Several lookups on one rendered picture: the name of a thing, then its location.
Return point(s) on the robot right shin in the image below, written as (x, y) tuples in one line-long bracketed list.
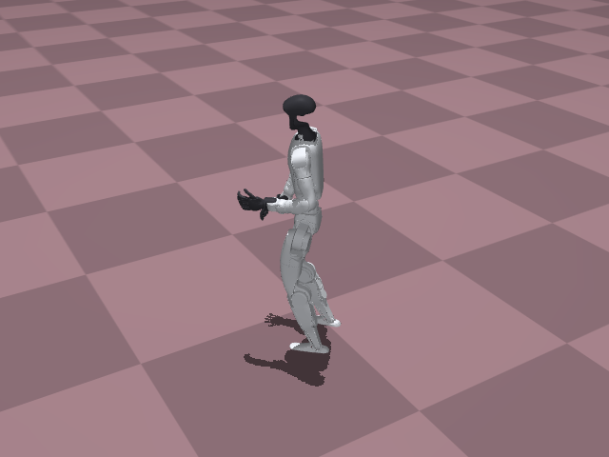
[(318, 297)]

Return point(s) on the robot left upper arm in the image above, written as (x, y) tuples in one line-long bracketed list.
[(301, 164)]

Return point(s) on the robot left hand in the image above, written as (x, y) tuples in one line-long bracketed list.
[(252, 202)]

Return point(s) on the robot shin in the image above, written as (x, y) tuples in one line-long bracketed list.
[(305, 315), (318, 297)]

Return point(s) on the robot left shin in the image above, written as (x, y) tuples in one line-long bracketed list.
[(305, 315)]

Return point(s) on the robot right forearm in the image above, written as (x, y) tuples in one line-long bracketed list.
[(288, 189)]

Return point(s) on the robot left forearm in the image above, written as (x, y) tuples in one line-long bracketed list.
[(294, 206)]

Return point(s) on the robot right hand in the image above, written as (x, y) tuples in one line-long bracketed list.
[(264, 212)]

